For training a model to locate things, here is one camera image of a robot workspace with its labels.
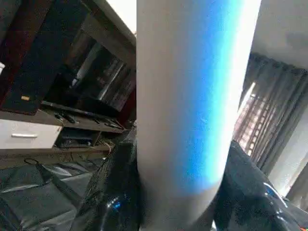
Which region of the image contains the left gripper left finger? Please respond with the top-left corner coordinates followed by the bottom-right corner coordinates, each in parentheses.
top-left (76, 139), bottom-right (143, 231)

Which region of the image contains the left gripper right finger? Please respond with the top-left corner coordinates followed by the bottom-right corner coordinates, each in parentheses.
top-left (211, 140), bottom-right (308, 231)

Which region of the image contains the white plastic table leg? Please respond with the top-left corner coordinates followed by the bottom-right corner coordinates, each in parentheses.
top-left (136, 0), bottom-right (263, 231)

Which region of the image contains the black table mat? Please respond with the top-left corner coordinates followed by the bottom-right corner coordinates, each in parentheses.
top-left (0, 159), bottom-right (114, 231)

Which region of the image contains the white drawer unit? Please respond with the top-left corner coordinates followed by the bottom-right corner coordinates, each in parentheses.
top-left (0, 117), bottom-right (63, 151)

